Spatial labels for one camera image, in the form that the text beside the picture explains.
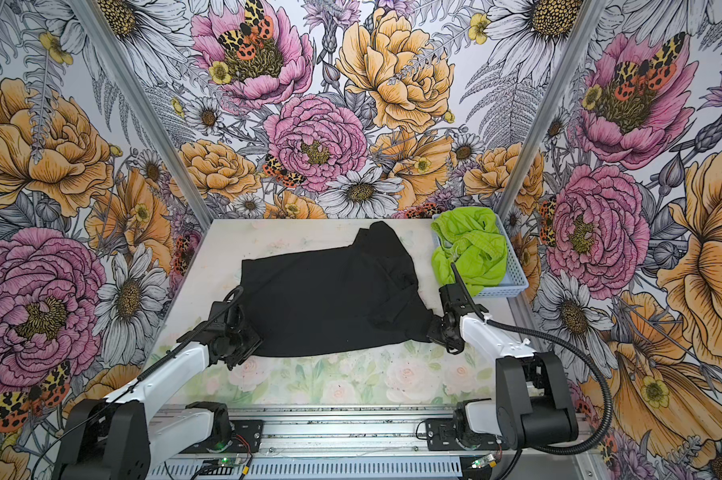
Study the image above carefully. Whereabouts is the black garment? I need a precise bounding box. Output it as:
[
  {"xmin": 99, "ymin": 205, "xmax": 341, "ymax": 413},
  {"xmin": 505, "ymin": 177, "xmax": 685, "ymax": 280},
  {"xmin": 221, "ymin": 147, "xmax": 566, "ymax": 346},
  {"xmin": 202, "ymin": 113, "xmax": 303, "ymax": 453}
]
[{"xmin": 240, "ymin": 221, "xmax": 435, "ymax": 358}]

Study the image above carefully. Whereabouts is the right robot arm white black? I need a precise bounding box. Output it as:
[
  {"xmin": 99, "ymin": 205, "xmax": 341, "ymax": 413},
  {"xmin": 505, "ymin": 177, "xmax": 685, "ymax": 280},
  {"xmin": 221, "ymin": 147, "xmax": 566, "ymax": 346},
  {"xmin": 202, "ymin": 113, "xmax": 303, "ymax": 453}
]
[{"xmin": 427, "ymin": 284, "xmax": 579, "ymax": 450}]

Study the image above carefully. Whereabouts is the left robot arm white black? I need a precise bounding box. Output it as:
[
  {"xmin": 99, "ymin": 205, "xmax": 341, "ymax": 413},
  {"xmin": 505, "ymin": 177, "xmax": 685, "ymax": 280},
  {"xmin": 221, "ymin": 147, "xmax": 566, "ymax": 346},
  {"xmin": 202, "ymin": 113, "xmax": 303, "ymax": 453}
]
[{"xmin": 52, "ymin": 288, "xmax": 262, "ymax": 479}]

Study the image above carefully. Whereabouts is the light blue plastic basket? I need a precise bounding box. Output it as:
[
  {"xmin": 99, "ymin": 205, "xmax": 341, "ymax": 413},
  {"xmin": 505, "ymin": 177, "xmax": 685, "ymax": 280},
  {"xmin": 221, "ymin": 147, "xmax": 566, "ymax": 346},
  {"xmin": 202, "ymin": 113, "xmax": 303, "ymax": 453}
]
[{"xmin": 430, "ymin": 211, "xmax": 530, "ymax": 299}]

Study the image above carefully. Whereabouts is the lime green towel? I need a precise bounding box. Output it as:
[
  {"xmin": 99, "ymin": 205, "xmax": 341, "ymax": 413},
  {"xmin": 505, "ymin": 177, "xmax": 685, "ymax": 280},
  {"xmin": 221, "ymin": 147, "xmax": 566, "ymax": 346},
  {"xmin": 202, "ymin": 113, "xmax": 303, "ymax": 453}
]
[{"xmin": 430, "ymin": 206, "xmax": 510, "ymax": 296}]

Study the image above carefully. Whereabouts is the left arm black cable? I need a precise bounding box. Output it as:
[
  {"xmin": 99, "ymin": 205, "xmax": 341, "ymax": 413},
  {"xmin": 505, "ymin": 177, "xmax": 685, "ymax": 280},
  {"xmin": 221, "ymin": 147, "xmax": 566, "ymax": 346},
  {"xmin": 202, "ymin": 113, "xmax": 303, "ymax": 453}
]
[{"xmin": 30, "ymin": 285, "xmax": 245, "ymax": 475}]

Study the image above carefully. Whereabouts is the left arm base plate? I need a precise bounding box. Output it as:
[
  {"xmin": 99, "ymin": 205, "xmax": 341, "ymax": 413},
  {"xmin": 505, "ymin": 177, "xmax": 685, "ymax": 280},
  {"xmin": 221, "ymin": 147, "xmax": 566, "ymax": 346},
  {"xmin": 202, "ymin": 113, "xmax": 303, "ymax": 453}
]
[{"xmin": 181, "ymin": 419, "xmax": 265, "ymax": 455}]

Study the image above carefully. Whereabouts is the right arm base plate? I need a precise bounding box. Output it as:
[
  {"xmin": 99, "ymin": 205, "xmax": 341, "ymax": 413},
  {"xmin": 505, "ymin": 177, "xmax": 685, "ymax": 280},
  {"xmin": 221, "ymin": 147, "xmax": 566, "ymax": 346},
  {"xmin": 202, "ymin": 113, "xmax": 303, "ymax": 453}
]
[{"xmin": 415, "ymin": 418, "xmax": 502, "ymax": 452}]

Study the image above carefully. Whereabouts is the aluminium rail frame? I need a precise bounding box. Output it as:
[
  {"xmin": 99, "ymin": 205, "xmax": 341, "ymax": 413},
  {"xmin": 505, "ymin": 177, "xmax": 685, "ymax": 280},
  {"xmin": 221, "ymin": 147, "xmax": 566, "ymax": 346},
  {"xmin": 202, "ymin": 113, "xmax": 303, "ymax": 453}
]
[{"xmin": 87, "ymin": 404, "xmax": 599, "ymax": 463}]

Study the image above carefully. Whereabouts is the white vented cable duct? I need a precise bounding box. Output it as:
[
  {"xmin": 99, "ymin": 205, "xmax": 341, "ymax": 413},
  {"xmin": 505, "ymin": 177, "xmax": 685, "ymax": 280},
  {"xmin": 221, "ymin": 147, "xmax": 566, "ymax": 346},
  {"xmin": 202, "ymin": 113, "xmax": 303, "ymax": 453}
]
[{"xmin": 143, "ymin": 456, "xmax": 463, "ymax": 479}]

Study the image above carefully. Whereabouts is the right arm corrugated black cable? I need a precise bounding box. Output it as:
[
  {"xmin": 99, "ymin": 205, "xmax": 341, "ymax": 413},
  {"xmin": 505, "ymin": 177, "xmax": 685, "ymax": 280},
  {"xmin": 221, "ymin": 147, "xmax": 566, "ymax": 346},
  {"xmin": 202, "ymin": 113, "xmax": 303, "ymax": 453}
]
[{"xmin": 450, "ymin": 262, "xmax": 614, "ymax": 480}]

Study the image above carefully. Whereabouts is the left aluminium corner post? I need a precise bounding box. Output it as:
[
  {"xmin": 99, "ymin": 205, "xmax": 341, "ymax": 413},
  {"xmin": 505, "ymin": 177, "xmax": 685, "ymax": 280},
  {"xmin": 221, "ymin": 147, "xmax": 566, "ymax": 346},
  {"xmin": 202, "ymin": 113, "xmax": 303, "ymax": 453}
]
[{"xmin": 71, "ymin": 1, "xmax": 214, "ymax": 232}]

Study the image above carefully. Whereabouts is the aluminium corner post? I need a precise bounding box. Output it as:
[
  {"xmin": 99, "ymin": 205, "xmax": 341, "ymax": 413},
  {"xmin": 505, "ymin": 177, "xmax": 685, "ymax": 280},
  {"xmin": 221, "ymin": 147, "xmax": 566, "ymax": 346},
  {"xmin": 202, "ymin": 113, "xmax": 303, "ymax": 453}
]
[
  {"xmin": 495, "ymin": 0, "xmax": 607, "ymax": 221},
  {"xmin": 71, "ymin": 1, "xmax": 214, "ymax": 232}
]

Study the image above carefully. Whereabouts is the right aluminium corner post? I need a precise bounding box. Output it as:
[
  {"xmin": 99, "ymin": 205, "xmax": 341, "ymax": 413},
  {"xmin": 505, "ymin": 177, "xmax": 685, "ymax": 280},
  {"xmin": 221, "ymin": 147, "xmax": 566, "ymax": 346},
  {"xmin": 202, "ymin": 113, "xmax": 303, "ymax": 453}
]
[{"xmin": 495, "ymin": 0, "xmax": 607, "ymax": 221}]

